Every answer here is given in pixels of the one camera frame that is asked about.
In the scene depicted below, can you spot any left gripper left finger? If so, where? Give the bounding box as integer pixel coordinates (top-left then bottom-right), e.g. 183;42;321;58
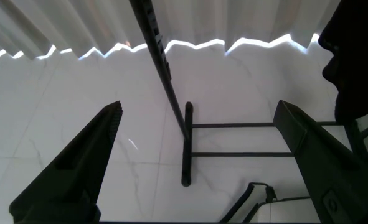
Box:
9;100;124;223

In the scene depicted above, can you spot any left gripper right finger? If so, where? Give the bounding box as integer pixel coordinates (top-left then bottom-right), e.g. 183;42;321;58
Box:
273;99;368;223

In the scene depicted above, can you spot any black garment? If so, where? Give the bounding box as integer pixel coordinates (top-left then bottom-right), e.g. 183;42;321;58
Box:
317;0;368;124

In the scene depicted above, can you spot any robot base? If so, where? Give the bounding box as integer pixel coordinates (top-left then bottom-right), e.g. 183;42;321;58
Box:
248;195;322;223

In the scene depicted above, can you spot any black clothes rack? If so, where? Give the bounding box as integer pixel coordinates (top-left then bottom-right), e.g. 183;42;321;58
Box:
129;0;368;188

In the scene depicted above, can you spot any white curtain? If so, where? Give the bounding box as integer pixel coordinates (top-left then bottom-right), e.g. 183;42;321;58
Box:
0;0;342;62

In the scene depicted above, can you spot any black cable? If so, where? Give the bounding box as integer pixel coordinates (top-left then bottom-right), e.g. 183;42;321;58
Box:
219;182;278;223

